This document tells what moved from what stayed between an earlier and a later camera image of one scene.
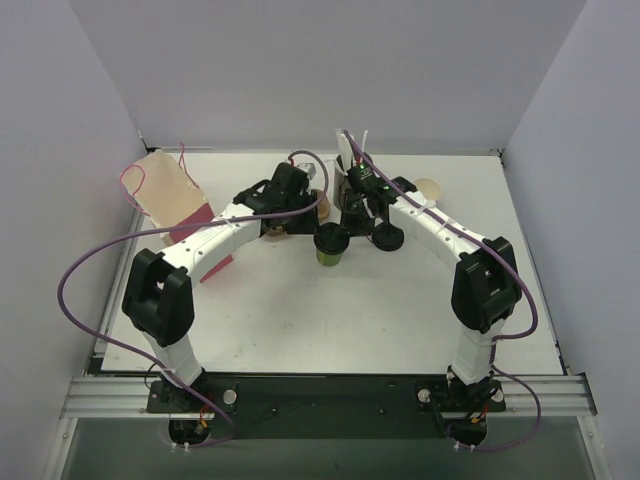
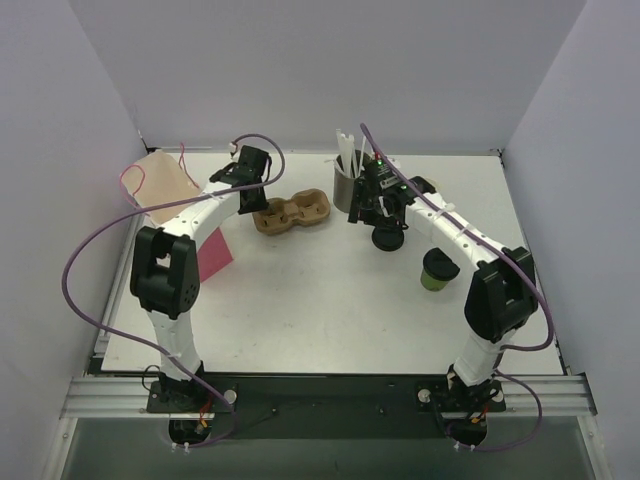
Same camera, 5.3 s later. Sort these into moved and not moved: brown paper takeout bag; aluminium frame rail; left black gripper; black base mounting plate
Moved: left black gripper
Not moved: black base mounting plate; brown paper takeout bag; aluminium frame rail
